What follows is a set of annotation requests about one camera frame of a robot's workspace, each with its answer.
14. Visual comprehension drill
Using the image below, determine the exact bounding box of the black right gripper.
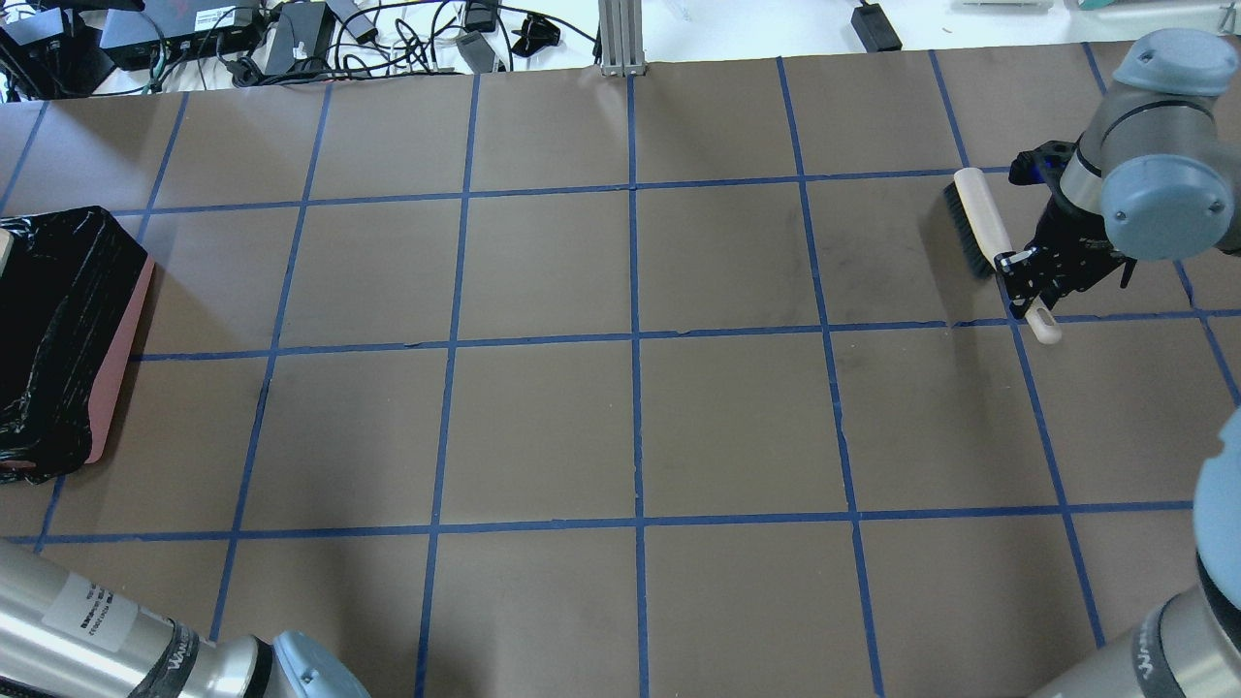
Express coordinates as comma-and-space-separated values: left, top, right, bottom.
994, 142, 1136, 319

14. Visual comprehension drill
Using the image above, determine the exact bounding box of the beige hand brush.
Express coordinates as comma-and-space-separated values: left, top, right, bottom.
944, 166, 1064, 345

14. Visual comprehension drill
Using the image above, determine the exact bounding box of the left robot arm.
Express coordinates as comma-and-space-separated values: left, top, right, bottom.
1, 543, 366, 697

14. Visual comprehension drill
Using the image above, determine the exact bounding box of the pink bin with black bag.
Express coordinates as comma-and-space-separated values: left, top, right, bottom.
1, 205, 149, 483

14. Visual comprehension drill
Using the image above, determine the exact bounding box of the black power adapter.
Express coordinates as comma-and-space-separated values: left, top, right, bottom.
849, 1, 903, 53

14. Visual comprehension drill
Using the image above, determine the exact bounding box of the aluminium frame post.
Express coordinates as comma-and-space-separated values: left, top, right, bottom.
598, 0, 648, 77

